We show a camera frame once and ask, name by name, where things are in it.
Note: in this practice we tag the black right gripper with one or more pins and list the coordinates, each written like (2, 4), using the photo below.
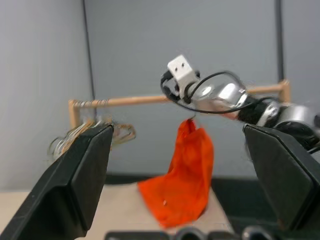
(172, 92)

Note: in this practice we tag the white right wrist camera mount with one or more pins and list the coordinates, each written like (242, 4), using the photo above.
(181, 71)

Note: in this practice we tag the orange shorts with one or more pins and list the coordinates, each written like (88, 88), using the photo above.
(187, 175)

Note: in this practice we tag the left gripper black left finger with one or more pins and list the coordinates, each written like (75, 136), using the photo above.
(65, 190)

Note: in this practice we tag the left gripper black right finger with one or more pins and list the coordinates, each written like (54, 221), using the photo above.
(287, 180)

